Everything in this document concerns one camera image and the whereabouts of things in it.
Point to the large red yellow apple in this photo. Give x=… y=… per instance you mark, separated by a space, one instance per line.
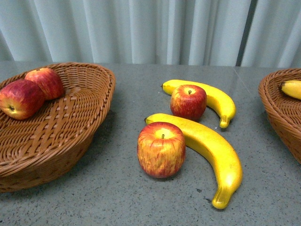
x=161 y=149

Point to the small red apple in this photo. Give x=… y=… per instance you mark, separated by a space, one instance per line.
x=189 y=102

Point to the far yellow banana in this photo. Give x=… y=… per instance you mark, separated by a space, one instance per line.
x=217 y=100

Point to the near large yellow banana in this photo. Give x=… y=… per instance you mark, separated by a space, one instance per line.
x=215 y=149

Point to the red apple back left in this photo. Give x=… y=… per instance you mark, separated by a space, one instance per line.
x=49 y=82

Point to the left brown wicker basket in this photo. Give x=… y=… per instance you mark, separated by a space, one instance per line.
x=47 y=145

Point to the brown wicker basket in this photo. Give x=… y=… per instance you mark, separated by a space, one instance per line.
x=47 y=145
x=283 y=111

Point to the white pleated curtain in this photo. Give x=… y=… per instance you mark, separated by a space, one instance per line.
x=258 y=33

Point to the red apple front left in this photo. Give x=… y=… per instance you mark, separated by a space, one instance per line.
x=21 y=99

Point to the right brown wicker basket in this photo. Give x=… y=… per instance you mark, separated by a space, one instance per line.
x=283 y=111

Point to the banana in right basket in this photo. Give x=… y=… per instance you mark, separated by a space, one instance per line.
x=292 y=88

